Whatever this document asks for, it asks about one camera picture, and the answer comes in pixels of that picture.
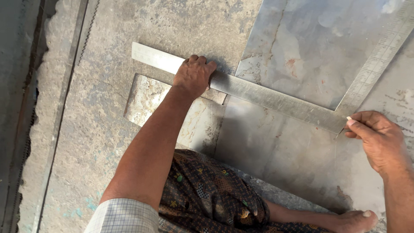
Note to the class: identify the person's right hand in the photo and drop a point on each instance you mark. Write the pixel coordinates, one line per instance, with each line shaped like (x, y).
(380, 142)

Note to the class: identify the long flat metal bar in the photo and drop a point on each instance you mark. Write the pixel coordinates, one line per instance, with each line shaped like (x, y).
(69, 64)

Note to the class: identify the person's left hand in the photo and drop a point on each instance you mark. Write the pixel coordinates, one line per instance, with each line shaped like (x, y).
(192, 77)

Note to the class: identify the small rusty metal plate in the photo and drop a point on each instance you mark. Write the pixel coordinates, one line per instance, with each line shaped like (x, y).
(145, 100)

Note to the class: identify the thin toothed saw blade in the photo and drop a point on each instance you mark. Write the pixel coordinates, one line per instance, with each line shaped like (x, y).
(88, 32)

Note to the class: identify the checked shirt sleeve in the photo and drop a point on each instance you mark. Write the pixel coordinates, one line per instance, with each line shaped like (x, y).
(126, 216)

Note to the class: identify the thin marking scriber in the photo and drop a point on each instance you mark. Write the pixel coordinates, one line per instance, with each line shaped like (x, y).
(348, 118)

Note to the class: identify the large grey metal sheet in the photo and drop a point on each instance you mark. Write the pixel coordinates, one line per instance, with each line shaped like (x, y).
(307, 48)

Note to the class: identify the person's bare leg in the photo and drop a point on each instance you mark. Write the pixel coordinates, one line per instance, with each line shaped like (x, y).
(349, 221)

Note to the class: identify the brown patterned sarong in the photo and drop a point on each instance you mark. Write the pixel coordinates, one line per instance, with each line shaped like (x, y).
(207, 191)

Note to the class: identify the steel L-shaped square ruler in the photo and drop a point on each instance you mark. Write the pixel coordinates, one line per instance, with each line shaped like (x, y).
(258, 93)

